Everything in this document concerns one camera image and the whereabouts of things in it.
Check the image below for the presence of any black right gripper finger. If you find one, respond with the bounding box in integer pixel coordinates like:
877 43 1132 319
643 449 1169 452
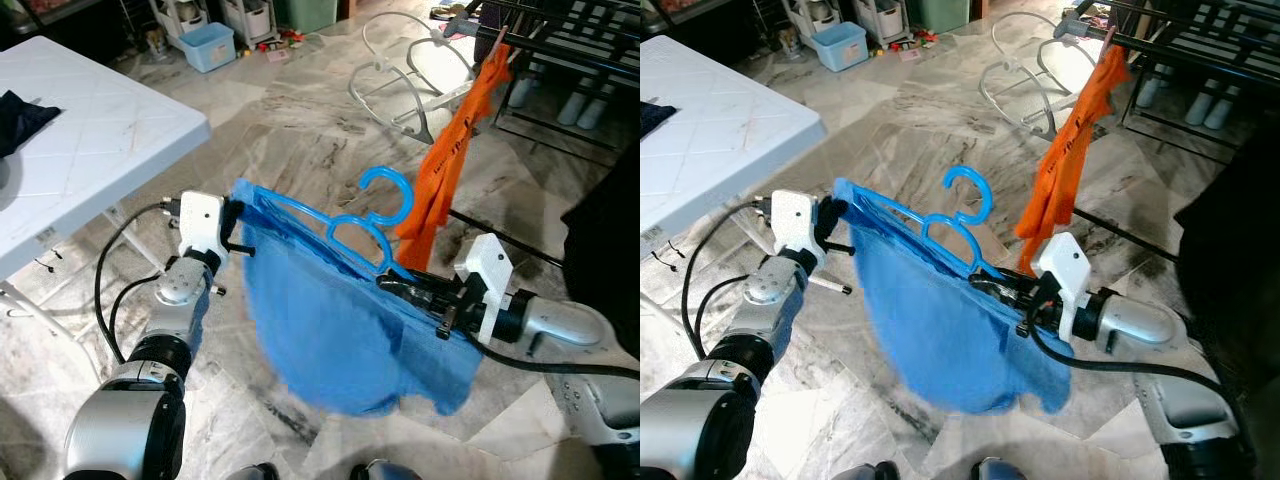
967 272 1013 301
376 272 429 303

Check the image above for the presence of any light blue shirt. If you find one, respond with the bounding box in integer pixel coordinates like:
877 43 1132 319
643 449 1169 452
832 178 1074 417
228 178 488 419

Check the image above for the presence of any orange shirt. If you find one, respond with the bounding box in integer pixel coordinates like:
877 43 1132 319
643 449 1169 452
1013 45 1133 278
393 42 514 273

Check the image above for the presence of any white folding table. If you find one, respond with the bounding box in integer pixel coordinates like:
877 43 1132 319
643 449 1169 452
640 35 829 336
0 35 213 341

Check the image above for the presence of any light blue plastic basket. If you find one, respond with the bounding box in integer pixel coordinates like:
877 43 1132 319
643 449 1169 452
178 22 239 74
810 22 870 73

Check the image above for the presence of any robot right leg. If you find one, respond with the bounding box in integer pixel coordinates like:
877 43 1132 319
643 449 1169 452
350 458 423 480

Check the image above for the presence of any white storage cart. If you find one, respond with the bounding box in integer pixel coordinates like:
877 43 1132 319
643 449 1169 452
853 0 908 43
220 0 277 48
780 0 843 39
150 0 213 43

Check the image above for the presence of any dark navy garment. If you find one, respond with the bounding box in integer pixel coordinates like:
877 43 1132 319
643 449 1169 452
0 90 64 159
640 100 680 141

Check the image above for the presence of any green cabinet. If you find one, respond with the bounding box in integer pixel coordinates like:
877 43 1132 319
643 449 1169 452
905 0 972 32
275 0 342 35

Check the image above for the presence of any dark wooden cabinet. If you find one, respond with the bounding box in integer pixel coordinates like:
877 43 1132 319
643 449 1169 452
0 0 136 63
640 0 771 46

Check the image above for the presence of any black metal clothes rack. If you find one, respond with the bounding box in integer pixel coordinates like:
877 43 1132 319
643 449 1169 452
445 0 641 271
1055 0 1280 266

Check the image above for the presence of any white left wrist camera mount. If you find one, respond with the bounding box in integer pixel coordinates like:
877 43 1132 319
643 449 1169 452
177 190 230 264
770 190 824 264

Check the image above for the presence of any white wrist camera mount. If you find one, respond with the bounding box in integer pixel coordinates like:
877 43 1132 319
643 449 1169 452
1030 232 1092 343
177 190 230 264
770 190 824 264
452 233 515 347

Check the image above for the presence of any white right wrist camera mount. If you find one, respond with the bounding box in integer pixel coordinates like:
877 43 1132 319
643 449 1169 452
1030 232 1092 343
452 233 515 347

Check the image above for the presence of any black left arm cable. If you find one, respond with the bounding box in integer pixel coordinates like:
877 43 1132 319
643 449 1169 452
92 200 186 366
679 198 776 363

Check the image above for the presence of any white round wire frame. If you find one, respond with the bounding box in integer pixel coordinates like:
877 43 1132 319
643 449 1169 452
348 12 477 147
978 12 1102 142

